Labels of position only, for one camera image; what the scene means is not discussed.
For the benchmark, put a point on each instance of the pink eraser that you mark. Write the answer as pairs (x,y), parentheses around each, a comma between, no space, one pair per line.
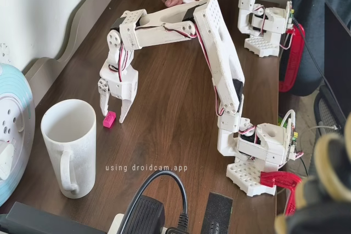
(109,120)

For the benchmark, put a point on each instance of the white 3D-printed leader robot arm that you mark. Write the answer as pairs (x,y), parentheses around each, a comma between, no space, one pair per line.
(246,20)

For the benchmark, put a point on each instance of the white 3D-printed follower robot arm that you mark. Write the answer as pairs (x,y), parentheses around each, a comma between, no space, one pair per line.
(219,53)

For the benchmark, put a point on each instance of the white ceramic mug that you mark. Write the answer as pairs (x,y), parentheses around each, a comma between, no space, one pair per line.
(79,149)

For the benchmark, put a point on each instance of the black power adapter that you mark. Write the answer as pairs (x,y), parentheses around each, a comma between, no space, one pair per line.
(145,214)

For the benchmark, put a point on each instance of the white power strip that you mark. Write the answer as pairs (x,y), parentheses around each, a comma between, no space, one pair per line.
(116,224)

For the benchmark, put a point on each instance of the black foam block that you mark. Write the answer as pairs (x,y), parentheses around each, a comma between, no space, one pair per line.
(218,206)

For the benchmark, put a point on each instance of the black flat box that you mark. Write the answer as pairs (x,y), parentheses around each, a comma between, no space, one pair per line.
(41,220)

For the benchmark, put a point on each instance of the red plastic clamp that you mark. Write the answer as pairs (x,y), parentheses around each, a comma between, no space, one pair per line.
(282,180)
(293,58)

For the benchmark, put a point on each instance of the green controller board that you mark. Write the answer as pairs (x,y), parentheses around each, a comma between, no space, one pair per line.
(292,141)
(290,14)

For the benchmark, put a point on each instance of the person in jeans white shirt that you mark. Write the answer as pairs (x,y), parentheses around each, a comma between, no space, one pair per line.
(310,12)

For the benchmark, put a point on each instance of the black yellow flexible tripod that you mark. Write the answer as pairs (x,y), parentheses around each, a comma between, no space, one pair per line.
(329,162)

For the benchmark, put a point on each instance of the black monitor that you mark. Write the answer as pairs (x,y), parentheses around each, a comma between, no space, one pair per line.
(340,67)

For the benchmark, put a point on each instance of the beige desk edge rail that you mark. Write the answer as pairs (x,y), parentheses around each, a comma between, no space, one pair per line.
(79,17)

